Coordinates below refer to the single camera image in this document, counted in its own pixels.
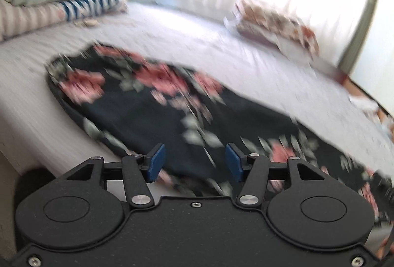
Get wooden bed frame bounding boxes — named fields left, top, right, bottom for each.
left=332, top=70, right=394, bottom=120

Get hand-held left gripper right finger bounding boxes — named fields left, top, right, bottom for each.
left=225, top=144, right=329, bottom=210

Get white cloth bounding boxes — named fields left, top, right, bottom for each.
left=349, top=93, right=379, bottom=115

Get large floral print pillow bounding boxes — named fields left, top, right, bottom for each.
left=235, top=0, right=321, bottom=53

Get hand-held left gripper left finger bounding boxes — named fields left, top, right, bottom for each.
left=65, top=144, right=166, bottom=210

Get black floral pants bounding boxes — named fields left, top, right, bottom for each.
left=46, top=42, right=394, bottom=223

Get green curtain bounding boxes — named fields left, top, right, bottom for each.
left=339, top=0, right=385, bottom=77

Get small beige clip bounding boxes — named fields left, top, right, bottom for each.
left=75, top=19, right=99, bottom=28

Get white wardrobe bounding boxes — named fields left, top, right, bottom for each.
left=351, top=0, right=394, bottom=114

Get bed with grey sheet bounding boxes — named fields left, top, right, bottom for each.
left=0, top=0, right=394, bottom=255

